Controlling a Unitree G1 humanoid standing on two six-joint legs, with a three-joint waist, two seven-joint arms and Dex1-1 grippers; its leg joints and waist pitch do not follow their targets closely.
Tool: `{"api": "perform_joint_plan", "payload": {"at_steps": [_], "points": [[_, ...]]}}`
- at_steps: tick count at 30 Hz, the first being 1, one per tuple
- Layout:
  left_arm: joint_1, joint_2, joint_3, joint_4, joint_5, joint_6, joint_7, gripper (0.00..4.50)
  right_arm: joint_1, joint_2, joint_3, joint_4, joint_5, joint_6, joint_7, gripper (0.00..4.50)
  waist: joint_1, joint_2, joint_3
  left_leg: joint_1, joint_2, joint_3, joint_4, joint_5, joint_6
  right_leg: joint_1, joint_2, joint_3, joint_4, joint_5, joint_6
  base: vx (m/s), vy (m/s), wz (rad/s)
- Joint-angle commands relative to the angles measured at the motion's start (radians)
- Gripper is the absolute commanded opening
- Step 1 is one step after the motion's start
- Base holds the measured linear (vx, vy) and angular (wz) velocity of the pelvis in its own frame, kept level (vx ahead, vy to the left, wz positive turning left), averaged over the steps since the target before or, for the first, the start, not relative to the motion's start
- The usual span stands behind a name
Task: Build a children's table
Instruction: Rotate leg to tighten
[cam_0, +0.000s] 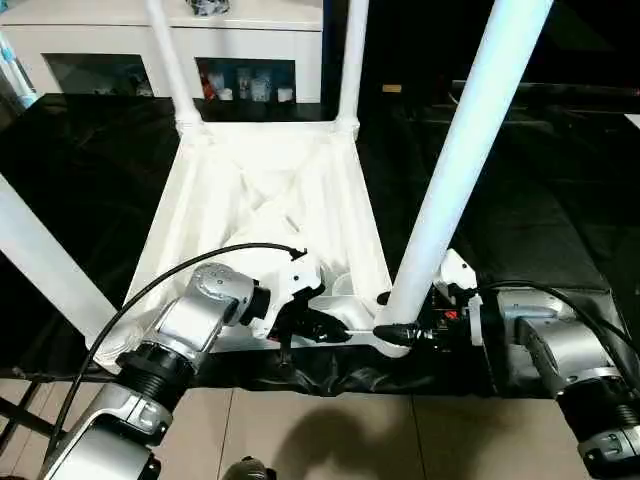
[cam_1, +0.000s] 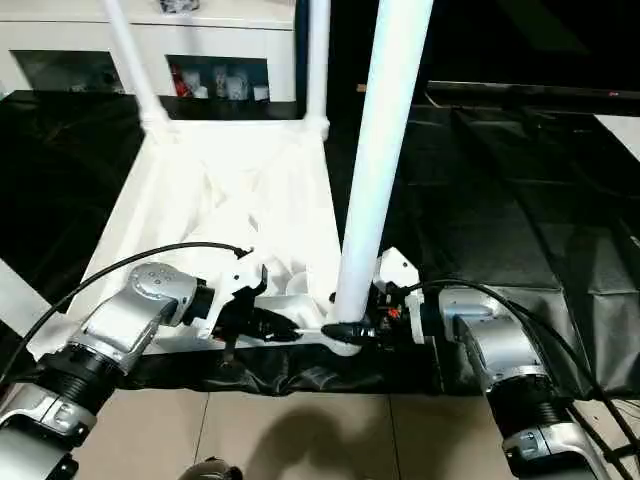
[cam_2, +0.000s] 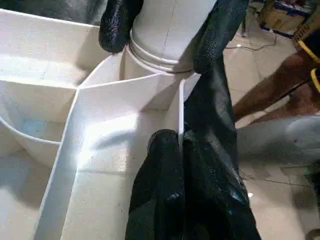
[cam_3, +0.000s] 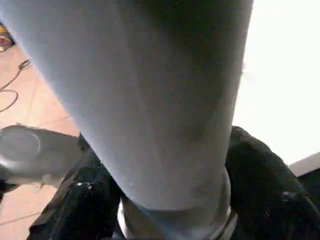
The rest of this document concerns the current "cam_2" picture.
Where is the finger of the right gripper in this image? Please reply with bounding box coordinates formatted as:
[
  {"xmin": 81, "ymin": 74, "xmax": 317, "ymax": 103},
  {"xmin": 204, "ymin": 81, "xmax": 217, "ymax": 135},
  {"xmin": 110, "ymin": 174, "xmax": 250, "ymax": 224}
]
[
  {"xmin": 98, "ymin": 0, "xmax": 145, "ymax": 55},
  {"xmin": 192, "ymin": 0, "xmax": 250, "ymax": 76}
]

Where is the yellow blue cardboard box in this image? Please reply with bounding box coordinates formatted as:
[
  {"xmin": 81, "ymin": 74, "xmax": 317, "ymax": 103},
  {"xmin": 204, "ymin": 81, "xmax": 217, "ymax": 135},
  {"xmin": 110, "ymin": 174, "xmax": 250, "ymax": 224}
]
[{"xmin": 257, "ymin": 0, "xmax": 303, "ymax": 39}]

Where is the black mat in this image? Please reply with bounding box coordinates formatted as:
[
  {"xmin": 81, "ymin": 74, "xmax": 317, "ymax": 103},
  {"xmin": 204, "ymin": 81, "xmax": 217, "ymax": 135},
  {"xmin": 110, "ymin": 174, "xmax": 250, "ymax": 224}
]
[{"xmin": 0, "ymin": 0, "xmax": 262, "ymax": 240}]

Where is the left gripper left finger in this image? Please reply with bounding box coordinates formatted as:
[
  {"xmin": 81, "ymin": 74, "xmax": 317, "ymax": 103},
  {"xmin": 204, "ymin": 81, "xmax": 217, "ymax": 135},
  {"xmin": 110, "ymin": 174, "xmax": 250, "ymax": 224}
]
[{"xmin": 125, "ymin": 129, "xmax": 187, "ymax": 240}]

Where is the thin floor cable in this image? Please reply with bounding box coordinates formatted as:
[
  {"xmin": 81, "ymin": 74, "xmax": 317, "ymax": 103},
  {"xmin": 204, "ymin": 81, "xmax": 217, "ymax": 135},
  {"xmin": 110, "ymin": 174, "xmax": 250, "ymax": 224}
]
[{"xmin": 224, "ymin": 39, "xmax": 280, "ymax": 52}]

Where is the white plastic table top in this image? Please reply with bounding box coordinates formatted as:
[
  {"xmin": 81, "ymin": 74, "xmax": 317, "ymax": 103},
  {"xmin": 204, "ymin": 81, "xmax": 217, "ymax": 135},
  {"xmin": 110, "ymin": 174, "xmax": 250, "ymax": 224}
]
[{"xmin": 0, "ymin": 7, "xmax": 202, "ymax": 240}]

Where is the white plastic table leg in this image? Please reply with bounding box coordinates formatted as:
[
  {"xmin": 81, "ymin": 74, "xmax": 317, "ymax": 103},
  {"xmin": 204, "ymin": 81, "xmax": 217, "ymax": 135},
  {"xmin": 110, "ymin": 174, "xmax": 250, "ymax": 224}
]
[{"xmin": 127, "ymin": 0, "xmax": 219, "ymax": 76}]

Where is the bare person leg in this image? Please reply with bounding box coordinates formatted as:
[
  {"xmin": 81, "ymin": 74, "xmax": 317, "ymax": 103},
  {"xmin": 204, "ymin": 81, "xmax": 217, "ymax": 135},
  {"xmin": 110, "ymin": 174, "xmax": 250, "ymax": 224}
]
[{"xmin": 232, "ymin": 10, "xmax": 320, "ymax": 123}]

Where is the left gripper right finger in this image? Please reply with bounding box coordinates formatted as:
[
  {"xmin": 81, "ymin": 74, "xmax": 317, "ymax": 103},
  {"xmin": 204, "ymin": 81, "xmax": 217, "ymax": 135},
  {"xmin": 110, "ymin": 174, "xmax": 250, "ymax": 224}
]
[{"xmin": 181, "ymin": 128, "xmax": 262, "ymax": 240}]

